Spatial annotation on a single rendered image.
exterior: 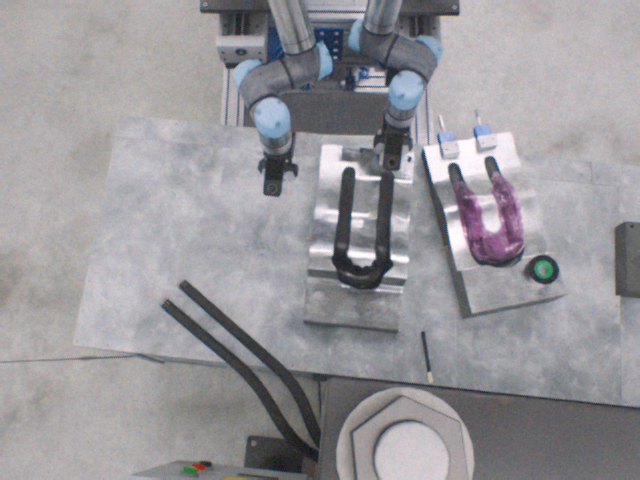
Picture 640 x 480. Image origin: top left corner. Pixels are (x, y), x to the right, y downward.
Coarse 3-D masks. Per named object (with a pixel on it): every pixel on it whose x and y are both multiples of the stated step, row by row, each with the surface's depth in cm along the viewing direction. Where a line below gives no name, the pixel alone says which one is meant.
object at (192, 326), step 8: (160, 304) 176; (168, 304) 175; (168, 312) 175; (176, 312) 174; (184, 320) 173; (192, 320) 173; (192, 328) 172; (200, 328) 172; (200, 336) 171; (208, 336) 171; (208, 344) 170; (216, 344) 169; (216, 352) 169; (224, 352) 168; (224, 360) 168; (232, 360) 167
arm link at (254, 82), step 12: (252, 60) 145; (276, 60) 145; (240, 72) 144; (252, 72) 143; (264, 72) 143; (276, 72) 143; (240, 84) 144; (252, 84) 142; (264, 84) 143; (276, 84) 143; (288, 84) 145; (252, 96) 142; (264, 96) 142; (276, 96) 143
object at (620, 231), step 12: (624, 228) 177; (636, 228) 176; (624, 240) 176; (636, 240) 175; (624, 252) 175; (636, 252) 174; (624, 264) 175; (636, 264) 174; (624, 276) 174; (636, 276) 173; (624, 288) 173; (636, 288) 172
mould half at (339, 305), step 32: (320, 192) 178; (320, 224) 174; (352, 224) 175; (320, 256) 168; (352, 256) 168; (320, 288) 173; (352, 288) 173; (384, 288) 173; (320, 320) 171; (352, 320) 171; (384, 320) 171
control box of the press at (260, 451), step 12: (252, 444) 243; (264, 444) 244; (276, 444) 244; (288, 444) 244; (252, 456) 243; (264, 456) 243; (276, 456) 243; (288, 456) 243; (300, 456) 243; (156, 468) 118; (168, 468) 121; (180, 468) 123; (192, 468) 111; (204, 468) 120; (216, 468) 131; (228, 468) 134; (240, 468) 137; (252, 468) 141; (264, 468) 202; (276, 468) 217; (288, 468) 242; (300, 468) 242
